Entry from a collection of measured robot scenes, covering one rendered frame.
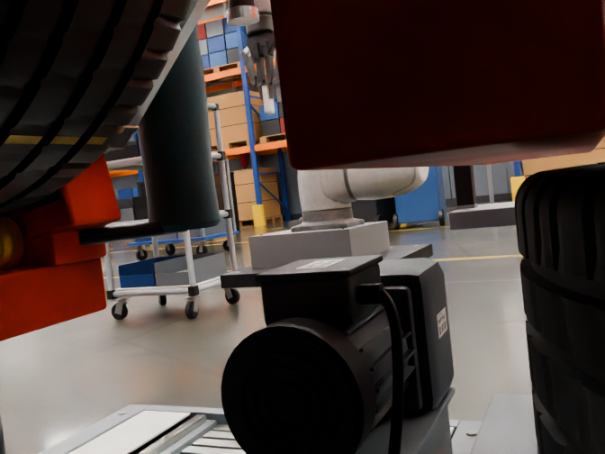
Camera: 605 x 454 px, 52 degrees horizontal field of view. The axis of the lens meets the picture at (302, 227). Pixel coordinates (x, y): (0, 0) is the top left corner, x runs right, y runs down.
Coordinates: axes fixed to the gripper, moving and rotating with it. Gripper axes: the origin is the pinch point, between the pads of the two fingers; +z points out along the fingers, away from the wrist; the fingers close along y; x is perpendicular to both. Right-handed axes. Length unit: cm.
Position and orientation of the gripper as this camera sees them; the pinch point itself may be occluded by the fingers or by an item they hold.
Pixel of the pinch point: (268, 99)
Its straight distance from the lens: 161.6
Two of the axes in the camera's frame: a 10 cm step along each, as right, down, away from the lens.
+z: 1.0, 9.9, 0.3
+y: -9.1, 0.8, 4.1
